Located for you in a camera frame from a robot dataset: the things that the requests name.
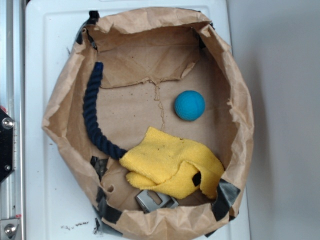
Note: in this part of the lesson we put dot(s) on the blue ball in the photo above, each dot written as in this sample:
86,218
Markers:
189,105

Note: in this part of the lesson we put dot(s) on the yellow microfiber cloth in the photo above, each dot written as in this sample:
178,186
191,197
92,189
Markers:
172,165

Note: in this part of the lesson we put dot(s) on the grey metal buckle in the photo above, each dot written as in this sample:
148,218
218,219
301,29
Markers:
150,201

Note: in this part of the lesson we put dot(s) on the white plastic tray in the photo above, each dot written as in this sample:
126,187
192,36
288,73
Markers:
56,208

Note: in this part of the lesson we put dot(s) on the black metal bracket plate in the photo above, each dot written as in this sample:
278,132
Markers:
6,144

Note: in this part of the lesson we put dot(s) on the aluminium frame rail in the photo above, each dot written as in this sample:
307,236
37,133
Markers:
12,56

